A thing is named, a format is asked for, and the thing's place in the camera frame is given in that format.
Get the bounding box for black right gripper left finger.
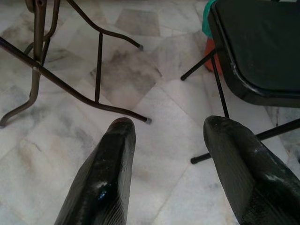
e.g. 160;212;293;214
54;117;137;225

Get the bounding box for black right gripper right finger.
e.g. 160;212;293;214
203;115;300;225

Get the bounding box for brown metal folding table legs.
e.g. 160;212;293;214
0;0;152;129

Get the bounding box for black folding chair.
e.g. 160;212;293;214
180;0;300;165

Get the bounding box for orange bin with green bag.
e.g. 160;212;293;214
202;0;224;75

